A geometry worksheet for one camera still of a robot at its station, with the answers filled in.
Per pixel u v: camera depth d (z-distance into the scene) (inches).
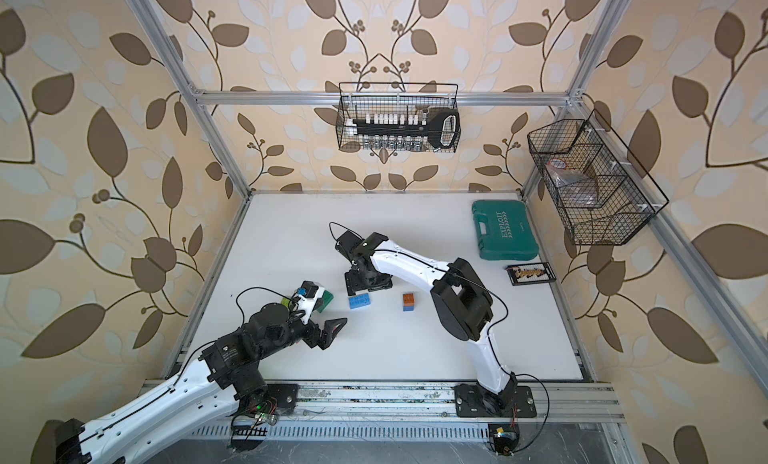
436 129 33.2
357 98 35.9
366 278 29.7
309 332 26.2
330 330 26.6
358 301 35.9
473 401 29.1
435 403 29.7
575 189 27.7
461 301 20.0
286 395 29.6
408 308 34.9
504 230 40.1
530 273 37.7
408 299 34.1
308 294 25.7
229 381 21.3
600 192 29.0
